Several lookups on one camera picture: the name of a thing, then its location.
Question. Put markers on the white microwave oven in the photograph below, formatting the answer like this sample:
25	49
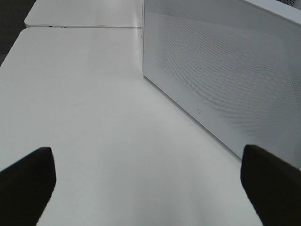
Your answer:
223	70

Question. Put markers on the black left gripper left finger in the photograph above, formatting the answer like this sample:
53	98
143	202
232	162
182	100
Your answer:
26	187

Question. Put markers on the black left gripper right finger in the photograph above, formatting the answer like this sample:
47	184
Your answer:
272	186

